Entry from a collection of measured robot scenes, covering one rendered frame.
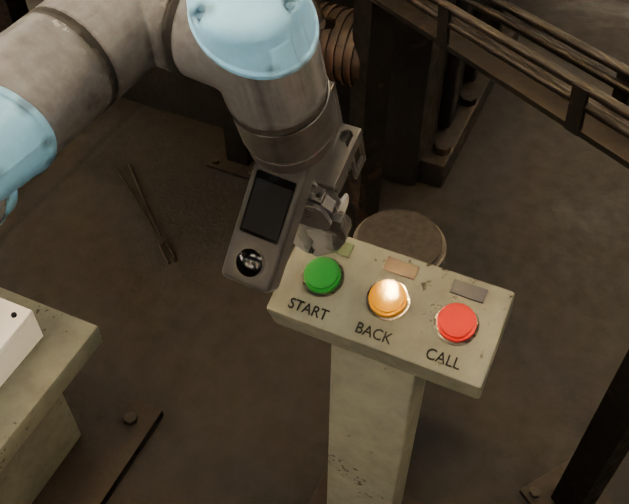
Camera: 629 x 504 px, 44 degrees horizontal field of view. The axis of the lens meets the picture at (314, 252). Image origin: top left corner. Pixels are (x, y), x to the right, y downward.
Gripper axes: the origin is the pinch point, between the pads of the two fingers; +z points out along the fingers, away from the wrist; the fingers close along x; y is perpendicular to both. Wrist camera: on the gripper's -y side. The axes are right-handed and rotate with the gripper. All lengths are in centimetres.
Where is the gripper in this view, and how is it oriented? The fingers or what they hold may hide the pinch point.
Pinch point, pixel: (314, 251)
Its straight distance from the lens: 77.2
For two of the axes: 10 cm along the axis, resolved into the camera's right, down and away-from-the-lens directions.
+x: -9.1, -3.1, 2.8
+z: 1.4, 4.0, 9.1
